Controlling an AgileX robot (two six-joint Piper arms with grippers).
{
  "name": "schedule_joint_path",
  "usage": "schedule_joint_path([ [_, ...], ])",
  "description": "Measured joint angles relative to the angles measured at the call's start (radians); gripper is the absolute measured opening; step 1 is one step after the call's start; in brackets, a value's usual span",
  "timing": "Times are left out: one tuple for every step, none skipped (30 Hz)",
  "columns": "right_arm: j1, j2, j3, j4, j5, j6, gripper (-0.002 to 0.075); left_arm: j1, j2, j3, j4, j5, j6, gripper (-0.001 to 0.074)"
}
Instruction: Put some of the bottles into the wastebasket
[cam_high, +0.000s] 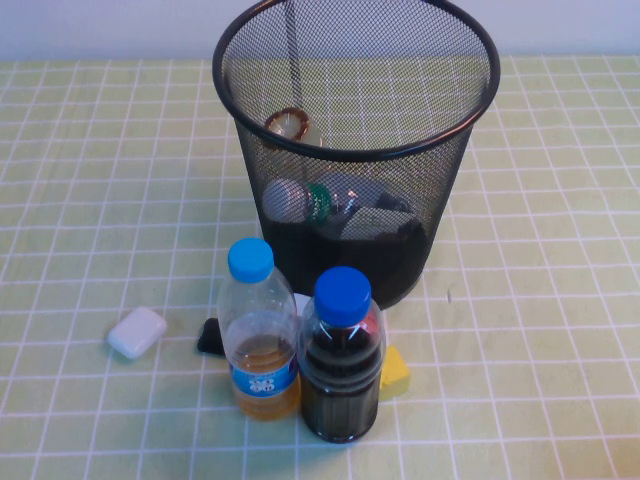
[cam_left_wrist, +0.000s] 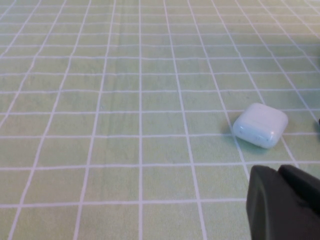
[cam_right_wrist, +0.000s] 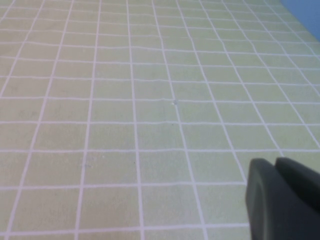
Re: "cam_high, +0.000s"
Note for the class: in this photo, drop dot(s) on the blue-cap dark liquid bottle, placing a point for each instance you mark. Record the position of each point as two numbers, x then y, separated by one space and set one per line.
340 390

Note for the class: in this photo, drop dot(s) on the yellow block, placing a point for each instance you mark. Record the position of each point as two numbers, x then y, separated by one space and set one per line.
395 375

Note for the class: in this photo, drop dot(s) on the clear green-label bottle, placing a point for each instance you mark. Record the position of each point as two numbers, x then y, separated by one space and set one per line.
320 202

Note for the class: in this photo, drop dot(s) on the black mesh wastebasket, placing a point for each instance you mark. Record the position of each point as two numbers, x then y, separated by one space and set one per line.
380 100

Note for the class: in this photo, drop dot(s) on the white-cap brown-label bottle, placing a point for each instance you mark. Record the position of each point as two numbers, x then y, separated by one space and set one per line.
287 125

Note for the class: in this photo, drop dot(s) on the green checkered tablecloth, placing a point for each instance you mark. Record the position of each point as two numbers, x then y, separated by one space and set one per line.
75 175

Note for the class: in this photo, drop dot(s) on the white earbud case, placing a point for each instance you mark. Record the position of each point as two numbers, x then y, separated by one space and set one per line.
136 332

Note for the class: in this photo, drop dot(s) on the light-blue-cap orange liquid bottle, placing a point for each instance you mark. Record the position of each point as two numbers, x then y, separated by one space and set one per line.
260 350

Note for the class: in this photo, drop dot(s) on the small black object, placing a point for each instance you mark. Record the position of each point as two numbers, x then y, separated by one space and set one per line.
207 340

